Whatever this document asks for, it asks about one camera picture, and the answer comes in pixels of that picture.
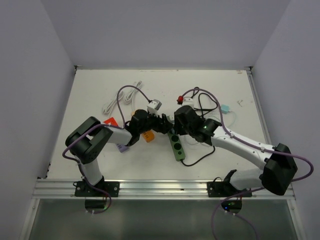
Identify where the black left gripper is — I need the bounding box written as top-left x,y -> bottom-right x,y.
138,110 -> 173,135

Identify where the green power strip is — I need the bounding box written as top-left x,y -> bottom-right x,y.
167,132 -> 186,162

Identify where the teal charger plug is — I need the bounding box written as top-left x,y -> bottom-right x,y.
220,104 -> 231,114

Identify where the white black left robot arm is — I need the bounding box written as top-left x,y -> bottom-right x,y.
65,109 -> 174,197

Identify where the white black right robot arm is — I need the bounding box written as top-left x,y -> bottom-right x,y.
174,105 -> 298,197

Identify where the purple socket adapter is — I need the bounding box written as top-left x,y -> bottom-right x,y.
116,144 -> 129,153

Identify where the red cube socket adapter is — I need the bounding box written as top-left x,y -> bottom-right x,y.
104,117 -> 118,126

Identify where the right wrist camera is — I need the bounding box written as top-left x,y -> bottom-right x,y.
177,95 -> 195,108

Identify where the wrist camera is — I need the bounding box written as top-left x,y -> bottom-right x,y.
177,95 -> 195,108
147,99 -> 162,116

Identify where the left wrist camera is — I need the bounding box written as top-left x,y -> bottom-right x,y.
147,99 -> 162,116

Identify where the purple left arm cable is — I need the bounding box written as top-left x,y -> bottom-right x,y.
62,85 -> 153,216

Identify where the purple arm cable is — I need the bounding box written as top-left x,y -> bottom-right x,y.
62,85 -> 153,216
181,87 -> 315,240

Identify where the white bundled cable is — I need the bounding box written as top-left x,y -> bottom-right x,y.
101,80 -> 144,116

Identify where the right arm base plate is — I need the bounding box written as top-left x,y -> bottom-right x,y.
206,181 -> 252,198

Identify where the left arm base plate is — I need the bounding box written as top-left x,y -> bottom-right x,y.
72,180 -> 120,198

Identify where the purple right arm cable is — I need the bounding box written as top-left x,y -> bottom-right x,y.
181,87 -> 315,240

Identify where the aluminium rail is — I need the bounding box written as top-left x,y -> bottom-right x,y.
31,177 -> 296,200

